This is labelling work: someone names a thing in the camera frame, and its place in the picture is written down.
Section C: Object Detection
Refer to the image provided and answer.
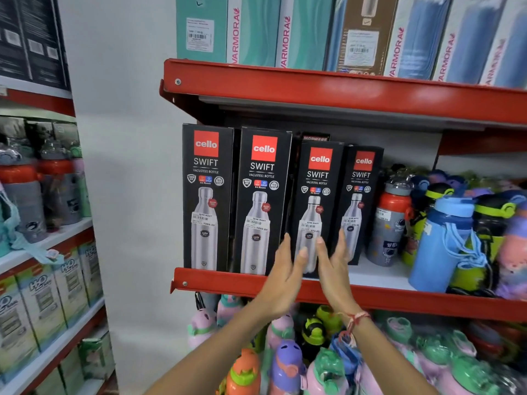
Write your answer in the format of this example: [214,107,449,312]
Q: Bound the black steel bottle box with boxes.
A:
[289,140,346,280]
[230,127,293,276]
[294,132,332,143]
[182,123,235,271]
[334,145,385,266]

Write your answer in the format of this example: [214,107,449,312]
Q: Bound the white shelf with red edge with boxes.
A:
[0,217,95,277]
[0,297,107,395]
[0,75,76,117]

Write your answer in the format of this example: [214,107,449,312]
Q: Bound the person's right hand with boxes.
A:
[316,229,364,316]

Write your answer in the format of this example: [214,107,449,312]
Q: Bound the teal box with white label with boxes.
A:
[176,0,229,64]

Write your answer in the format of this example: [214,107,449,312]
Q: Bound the cluster of colourful kids bottles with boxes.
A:
[389,163,527,301]
[187,293,527,395]

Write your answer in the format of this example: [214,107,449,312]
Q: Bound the red thread wristband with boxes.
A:
[337,310,372,347]

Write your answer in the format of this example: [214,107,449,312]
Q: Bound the teal striped box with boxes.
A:
[226,0,282,67]
[275,0,337,71]

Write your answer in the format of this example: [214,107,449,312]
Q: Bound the white green bottle box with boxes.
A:
[53,247,90,326]
[16,262,68,351]
[77,239,104,306]
[0,275,40,384]

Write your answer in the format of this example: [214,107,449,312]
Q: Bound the grey bottle with red lid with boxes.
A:
[38,139,82,227]
[368,175,413,268]
[0,143,48,244]

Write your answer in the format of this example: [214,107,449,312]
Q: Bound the brown box with white label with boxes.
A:
[335,0,399,77]

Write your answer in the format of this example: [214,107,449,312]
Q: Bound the red metal shelf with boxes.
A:
[159,58,527,157]
[170,259,527,324]

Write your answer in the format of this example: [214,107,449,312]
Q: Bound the dark box with white labels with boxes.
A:
[0,0,33,80]
[16,0,71,91]

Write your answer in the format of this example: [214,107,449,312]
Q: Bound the light blue bottle with strap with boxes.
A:
[408,196,490,293]

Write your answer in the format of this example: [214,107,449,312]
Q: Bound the person's left forearm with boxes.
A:
[144,301,295,395]

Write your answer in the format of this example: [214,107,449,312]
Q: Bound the person's left hand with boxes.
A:
[255,233,309,322]

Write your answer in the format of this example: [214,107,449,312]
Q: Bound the light blue bottle strap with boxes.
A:
[0,186,65,266]

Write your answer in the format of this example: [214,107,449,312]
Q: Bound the blue striped box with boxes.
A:
[383,0,454,81]
[325,0,349,73]
[479,0,527,89]
[431,0,509,85]

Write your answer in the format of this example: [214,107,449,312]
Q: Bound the person's right forearm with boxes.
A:
[345,313,439,395]

